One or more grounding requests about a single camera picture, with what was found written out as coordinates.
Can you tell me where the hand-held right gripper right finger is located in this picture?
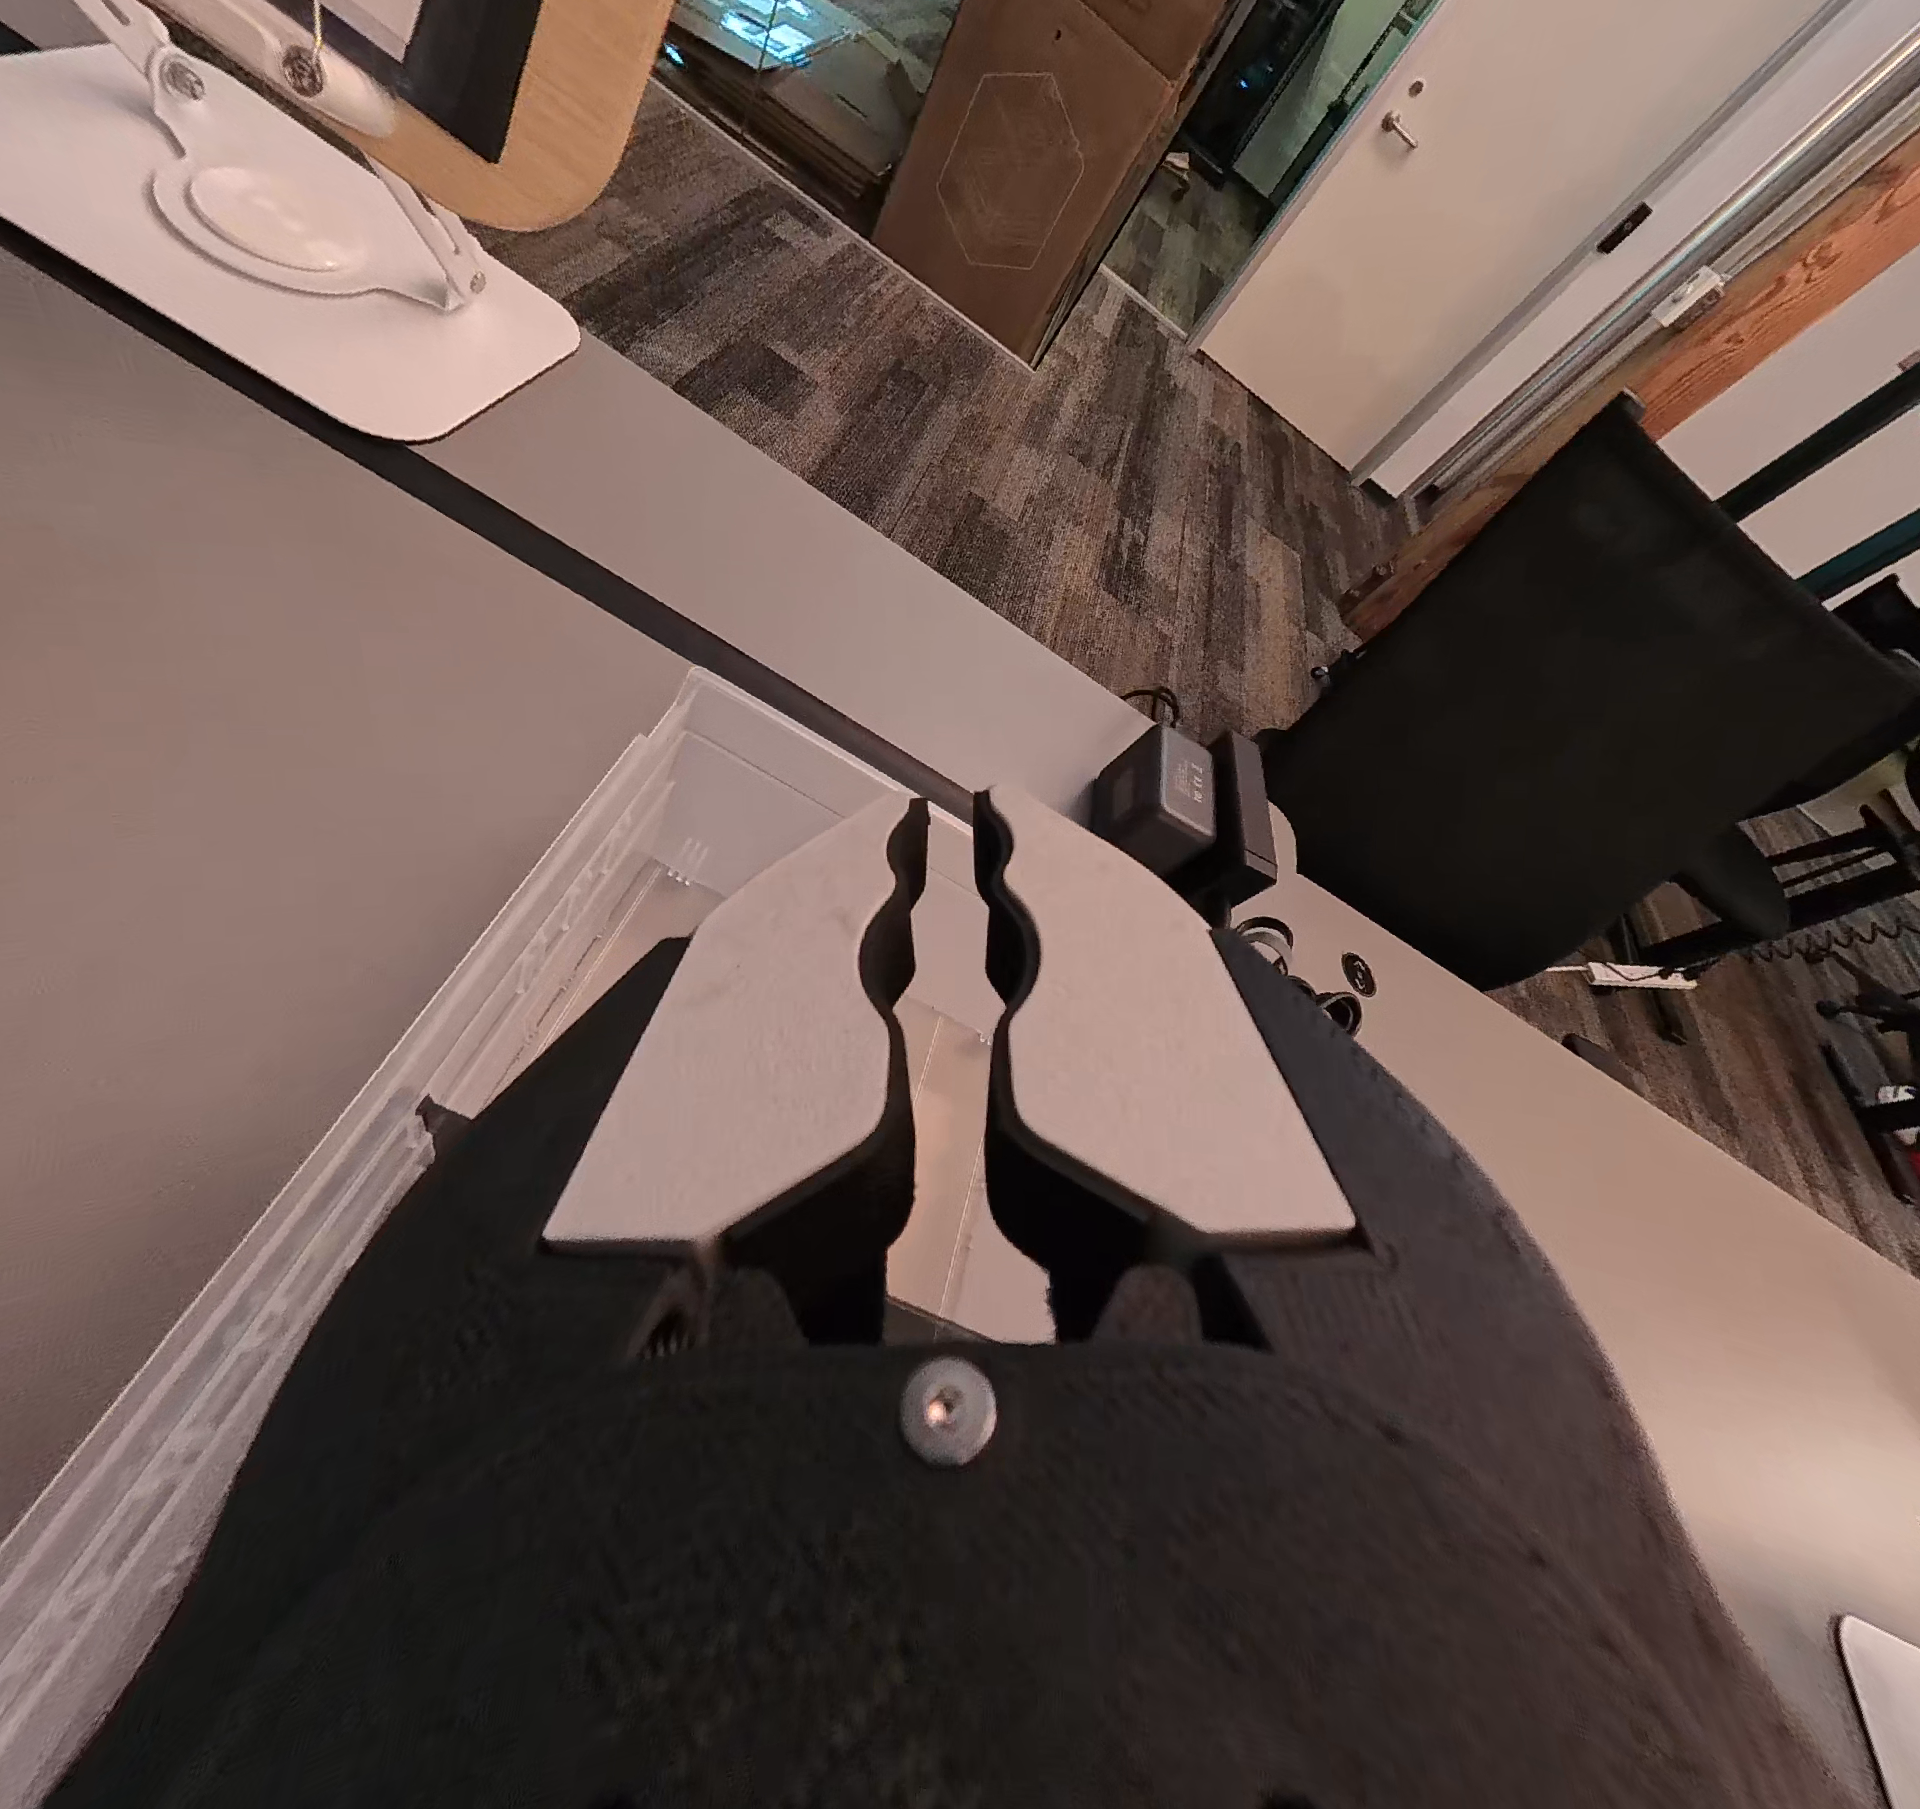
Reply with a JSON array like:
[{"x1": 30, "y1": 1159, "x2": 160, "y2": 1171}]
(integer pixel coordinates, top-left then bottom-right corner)
[{"x1": 972, "y1": 785, "x2": 1369, "y2": 1344}]

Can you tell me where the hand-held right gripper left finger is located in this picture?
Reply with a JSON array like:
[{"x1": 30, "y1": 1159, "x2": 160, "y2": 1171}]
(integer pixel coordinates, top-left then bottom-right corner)
[{"x1": 540, "y1": 796, "x2": 937, "y2": 1344}]

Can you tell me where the clear plastic bin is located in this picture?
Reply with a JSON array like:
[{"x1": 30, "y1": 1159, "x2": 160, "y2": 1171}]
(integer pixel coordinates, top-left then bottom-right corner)
[{"x1": 0, "y1": 666, "x2": 1053, "y2": 1690}]

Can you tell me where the black power adapter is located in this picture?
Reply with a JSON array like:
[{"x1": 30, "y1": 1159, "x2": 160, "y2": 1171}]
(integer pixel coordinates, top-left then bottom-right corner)
[{"x1": 1087, "y1": 730, "x2": 1278, "y2": 916}]

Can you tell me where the white stand base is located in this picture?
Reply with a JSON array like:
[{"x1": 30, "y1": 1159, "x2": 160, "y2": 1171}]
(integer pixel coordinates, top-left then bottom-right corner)
[{"x1": 0, "y1": 0, "x2": 580, "y2": 444}]

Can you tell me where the flat cardboard pile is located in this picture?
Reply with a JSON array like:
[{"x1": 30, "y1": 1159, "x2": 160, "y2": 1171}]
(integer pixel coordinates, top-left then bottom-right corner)
[{"x1": 659, "y1": 0, "x2": 978, "y2": 246}]

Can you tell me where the tall cardboard box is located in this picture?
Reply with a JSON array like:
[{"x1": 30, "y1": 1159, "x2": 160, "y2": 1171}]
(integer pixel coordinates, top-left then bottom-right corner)
[{"x1": 871, "y1": 0, "x2": 1254, "y2": 366}]

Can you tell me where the wooden beam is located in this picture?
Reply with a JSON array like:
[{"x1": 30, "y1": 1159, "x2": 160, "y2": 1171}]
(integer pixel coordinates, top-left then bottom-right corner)
[{"x1": 1342, "y1": 152, "x2": 1920, "y2": 642}]

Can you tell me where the white door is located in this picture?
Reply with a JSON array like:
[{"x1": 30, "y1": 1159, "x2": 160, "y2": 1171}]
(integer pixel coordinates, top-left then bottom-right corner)
[{"x1": 1191, "y1": 0, "x2": 1920, "y2": 499}]

